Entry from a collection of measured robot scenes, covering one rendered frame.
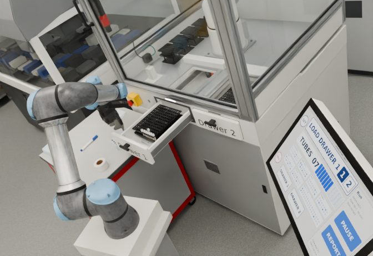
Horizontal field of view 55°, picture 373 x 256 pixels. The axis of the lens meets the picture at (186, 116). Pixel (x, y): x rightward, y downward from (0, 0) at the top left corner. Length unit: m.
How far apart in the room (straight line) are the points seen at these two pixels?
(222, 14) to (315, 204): 0.72
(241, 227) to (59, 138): 1.39
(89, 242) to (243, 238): 1.09
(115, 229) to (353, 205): 0.90
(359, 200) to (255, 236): 1.41
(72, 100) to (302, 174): 0.86
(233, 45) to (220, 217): 1.41
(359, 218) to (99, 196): 0.88
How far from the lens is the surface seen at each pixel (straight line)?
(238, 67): 1.44
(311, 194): 1.16
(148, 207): 1.59
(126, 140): 1.82
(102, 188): 1.44
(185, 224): 2.55
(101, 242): 1.58
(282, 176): 1.29
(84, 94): 1.43
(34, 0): 2.36
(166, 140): 1.81
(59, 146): 1.47
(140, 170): 2.10
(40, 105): 1.47
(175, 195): 2.39
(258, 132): 1.65
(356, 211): 1.03
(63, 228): 3.04
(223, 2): 1.32
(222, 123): 1.72
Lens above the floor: 1.97
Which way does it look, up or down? 35 degrees down
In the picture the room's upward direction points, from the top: 21 degrees counter-clockwise
